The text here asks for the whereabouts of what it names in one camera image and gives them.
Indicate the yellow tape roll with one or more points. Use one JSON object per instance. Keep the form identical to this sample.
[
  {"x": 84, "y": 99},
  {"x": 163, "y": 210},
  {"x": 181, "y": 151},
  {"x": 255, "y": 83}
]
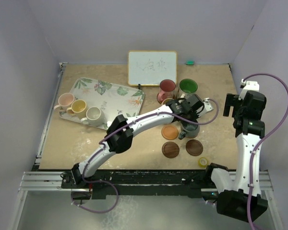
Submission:
[{"x": 202, "y": 162}]

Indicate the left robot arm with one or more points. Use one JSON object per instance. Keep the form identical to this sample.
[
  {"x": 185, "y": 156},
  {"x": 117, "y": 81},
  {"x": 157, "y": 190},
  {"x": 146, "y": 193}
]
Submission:
[{"x": 122, "y": 131}]

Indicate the red pink mug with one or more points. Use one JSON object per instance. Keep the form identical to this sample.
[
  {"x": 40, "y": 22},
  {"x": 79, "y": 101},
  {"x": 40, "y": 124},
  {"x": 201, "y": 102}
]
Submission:
[{"x": 166, "y": 90}]

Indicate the aluminium rail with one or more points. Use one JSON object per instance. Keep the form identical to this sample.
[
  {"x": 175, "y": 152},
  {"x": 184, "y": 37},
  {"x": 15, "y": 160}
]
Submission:
[{"x": 51, "y": 181}]

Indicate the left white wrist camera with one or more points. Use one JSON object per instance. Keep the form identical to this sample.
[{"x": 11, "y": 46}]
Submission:
[{"x": 207, "y": 106}]

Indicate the black base frame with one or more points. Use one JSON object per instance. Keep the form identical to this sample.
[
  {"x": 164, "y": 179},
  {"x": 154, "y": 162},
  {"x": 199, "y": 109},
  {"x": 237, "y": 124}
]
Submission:
[{"x": 190, "y": 183}]

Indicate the green mug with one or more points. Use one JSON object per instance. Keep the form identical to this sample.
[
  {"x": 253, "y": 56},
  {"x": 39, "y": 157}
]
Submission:
[{"x": 187, "y": 87}]

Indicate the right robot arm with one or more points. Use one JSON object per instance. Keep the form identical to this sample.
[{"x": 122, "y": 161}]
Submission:
[{"x": 241, "y": 198}]

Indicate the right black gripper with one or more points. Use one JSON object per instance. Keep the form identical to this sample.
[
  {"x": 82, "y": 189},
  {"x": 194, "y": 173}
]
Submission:
[{"x": 232, "y": 100}]

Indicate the orange wooden coaster front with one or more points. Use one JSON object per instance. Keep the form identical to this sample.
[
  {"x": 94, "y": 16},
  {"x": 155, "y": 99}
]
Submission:
[{"x": 169, "y": 132}]

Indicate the dark walnut coaster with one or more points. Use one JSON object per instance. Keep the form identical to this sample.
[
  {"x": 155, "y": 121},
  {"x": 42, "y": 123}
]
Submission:
[
  {"x": 170, "y": 149},
  {"x": 194, "y": 147}
]

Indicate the yellow mug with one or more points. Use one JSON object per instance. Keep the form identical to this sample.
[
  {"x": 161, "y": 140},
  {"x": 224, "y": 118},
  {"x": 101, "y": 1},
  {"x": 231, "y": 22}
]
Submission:
[{"x": 78, "y": 108}]

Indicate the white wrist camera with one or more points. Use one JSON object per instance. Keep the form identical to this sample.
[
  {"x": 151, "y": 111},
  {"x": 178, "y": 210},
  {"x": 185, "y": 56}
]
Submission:
[
  {"x": 247, "y": 85},
  {"x": 207, "y": 106}
]

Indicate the floral serving tray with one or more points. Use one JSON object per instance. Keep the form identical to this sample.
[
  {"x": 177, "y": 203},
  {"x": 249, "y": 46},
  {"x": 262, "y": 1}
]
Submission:
[{"x": 112, "y": 99}]

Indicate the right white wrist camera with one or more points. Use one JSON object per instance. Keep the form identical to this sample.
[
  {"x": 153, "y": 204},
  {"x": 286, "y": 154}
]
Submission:
[{"x": 247, "y": 85}]

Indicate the small whiteboard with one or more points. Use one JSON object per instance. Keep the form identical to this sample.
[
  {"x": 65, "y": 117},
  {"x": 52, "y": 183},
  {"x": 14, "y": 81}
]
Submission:
[{"x": 150, "y": 67}]

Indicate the green small object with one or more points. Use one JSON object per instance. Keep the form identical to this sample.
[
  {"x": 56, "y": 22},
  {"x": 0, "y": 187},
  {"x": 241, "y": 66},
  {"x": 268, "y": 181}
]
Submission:
[{"x": 190, "y": 63}]

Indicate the white mug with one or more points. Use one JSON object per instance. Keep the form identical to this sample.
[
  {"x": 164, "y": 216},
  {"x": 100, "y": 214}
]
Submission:
[{"x": 94, "y": 117}]

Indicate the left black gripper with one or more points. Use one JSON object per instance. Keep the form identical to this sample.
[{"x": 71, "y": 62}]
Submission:
[{"x": 196, "y": 116}]

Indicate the tan brown mug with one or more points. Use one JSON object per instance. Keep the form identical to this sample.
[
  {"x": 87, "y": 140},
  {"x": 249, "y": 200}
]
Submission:
[{"x": 166, "y": 101}]

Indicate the grey mug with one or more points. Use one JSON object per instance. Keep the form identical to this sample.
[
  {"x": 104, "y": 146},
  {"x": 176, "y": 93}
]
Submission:
[{"x": 188, "y": 131}]

